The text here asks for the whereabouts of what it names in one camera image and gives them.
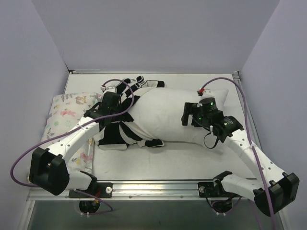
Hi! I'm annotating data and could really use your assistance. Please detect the white pillow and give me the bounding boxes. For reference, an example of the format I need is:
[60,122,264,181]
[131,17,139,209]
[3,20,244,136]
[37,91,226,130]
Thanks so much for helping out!
[131,88,228,147]

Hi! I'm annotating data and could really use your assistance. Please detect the black white checkered pillowcase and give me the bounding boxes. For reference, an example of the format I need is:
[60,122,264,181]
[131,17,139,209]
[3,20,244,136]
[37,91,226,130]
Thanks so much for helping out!
[93,76,166,150]

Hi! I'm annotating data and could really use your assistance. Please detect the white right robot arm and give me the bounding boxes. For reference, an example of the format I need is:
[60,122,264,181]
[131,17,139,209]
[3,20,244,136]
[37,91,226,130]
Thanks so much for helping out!
[181,97,300,217]

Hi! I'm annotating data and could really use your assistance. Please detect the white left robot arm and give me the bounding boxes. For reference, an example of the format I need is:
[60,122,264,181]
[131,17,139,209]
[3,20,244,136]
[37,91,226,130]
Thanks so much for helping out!
[29,92,120,197]

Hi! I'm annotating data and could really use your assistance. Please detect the floral animal print pillow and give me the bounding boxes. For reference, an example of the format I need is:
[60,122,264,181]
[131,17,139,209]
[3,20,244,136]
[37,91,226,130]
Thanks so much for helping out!
[41,92,102,173]

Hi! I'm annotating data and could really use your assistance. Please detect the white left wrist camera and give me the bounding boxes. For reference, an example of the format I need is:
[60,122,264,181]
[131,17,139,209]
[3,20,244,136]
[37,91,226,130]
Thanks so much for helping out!
[101,85,117,94]

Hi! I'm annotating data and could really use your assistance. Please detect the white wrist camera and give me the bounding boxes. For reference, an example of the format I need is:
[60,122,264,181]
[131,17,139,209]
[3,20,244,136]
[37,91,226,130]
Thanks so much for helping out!
[101,85,117,94]
[197,89,212,97]

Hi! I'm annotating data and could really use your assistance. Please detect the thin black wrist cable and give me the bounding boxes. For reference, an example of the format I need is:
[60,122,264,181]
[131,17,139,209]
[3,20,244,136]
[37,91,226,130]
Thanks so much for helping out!
[203,131,220,150]

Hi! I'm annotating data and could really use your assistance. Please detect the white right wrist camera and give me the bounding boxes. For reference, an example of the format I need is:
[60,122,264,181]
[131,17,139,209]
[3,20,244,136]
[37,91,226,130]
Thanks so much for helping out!
[197,89,212,97]

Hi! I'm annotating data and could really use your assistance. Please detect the aluminium right side rail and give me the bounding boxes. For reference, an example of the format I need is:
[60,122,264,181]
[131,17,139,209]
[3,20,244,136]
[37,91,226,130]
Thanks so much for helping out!
[232,71,261,148]

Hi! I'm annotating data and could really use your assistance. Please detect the aluminium rail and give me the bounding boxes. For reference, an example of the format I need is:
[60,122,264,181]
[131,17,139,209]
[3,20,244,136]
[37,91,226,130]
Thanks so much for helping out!
[27,179,262,201]
[232,71,261,148]

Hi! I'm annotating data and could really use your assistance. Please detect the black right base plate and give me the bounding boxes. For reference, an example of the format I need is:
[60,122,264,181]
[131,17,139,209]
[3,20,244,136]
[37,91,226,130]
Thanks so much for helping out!
[197,181,239,198]

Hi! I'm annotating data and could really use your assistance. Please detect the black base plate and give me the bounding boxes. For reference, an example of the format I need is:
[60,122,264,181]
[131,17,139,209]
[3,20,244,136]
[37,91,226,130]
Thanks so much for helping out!
[197,181,239,198]
[68,182,113,198]

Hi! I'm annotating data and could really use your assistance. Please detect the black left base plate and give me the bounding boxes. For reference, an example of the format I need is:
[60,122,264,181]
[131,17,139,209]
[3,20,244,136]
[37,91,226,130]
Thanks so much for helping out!
[68,182,113,198]

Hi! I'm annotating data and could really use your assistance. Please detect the aluminium front rail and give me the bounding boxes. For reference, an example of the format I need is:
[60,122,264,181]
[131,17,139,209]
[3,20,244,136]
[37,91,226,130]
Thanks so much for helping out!
[27,179,262,201]

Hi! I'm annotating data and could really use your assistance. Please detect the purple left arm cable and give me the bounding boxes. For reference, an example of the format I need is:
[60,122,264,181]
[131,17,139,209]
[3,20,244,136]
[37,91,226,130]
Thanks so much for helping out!
[10,78,134,214]

